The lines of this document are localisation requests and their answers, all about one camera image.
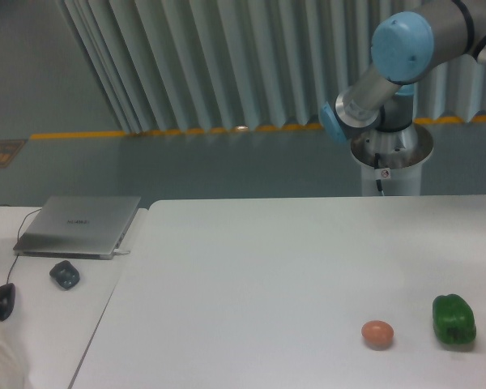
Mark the black small plastic gadget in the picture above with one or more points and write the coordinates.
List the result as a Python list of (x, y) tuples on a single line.
[(65, 275)]

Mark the white usb dongle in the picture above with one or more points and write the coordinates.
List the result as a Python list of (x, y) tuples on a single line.
[(118, 252)]

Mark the brown floor sign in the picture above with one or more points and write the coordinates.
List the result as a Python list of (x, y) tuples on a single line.
[(9, 149)]

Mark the black computer mouse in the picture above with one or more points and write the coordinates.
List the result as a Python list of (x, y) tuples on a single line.
[(7, 300)]

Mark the silver closed laptop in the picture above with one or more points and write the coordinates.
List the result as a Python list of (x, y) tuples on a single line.
[(79, 227)]

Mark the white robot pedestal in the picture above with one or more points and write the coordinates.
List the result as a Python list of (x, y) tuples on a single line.
[(391, 163)]

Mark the brown egg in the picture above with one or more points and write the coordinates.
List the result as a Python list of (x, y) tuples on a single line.
[(378, 334)]

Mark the green bell pepper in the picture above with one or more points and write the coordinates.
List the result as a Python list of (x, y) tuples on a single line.
[(453, 320)]

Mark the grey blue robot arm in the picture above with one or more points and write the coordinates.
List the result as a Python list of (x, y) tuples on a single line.
[(404, 49)]

